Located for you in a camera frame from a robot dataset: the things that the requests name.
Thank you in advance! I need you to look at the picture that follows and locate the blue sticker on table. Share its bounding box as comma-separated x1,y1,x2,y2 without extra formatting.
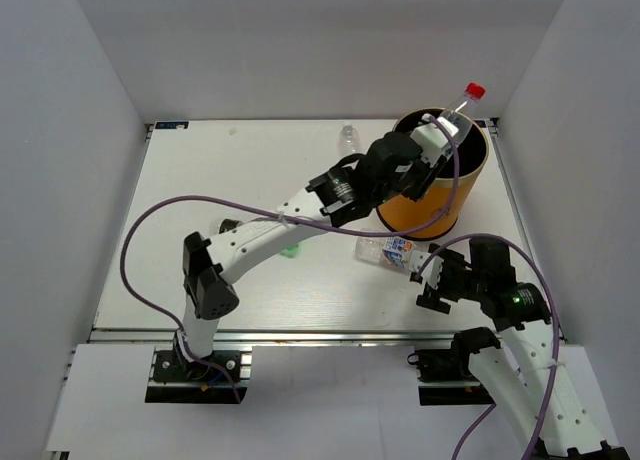
154,121,189,130

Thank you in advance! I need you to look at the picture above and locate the blue orange label clear bottle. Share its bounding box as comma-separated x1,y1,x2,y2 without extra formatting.
354,237,429,272

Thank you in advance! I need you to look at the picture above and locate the orange cylindrical bin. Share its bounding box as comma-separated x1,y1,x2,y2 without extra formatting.
375,107,491,241

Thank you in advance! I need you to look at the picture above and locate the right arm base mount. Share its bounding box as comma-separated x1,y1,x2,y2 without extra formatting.
407,327,500,406

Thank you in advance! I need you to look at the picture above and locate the red label Nongfu water bottle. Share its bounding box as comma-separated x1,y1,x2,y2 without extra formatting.
437,82,486,147

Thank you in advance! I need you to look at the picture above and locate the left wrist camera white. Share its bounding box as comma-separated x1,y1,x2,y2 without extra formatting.
410,113,459,165

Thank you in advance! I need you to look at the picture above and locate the green plastic bottle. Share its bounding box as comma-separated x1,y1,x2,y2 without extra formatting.
280,243,299,258

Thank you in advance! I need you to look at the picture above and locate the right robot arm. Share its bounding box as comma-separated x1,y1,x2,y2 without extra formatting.
409,234,628,459

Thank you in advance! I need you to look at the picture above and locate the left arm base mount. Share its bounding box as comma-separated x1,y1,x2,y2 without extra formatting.
145,349,251,405

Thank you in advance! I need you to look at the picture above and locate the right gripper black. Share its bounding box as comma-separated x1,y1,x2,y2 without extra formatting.
417,242,486,313

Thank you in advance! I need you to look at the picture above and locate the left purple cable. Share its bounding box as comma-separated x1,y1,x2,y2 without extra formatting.
121,117,461,404

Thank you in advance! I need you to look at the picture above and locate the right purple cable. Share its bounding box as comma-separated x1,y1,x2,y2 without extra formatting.
418,233,564,460

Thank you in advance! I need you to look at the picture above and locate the purple cable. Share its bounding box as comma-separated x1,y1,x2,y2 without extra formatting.
121,117,461,404
418,233,564,460

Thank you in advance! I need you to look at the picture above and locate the clear unlabelled plastic bottle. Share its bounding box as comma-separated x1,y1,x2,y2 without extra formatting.
338,123,362,157

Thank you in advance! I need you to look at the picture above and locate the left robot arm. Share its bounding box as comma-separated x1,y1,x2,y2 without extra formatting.
176,125,451,379

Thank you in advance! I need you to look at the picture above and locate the aluminium table edge rail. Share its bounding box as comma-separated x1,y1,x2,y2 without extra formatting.
87,328,564,345

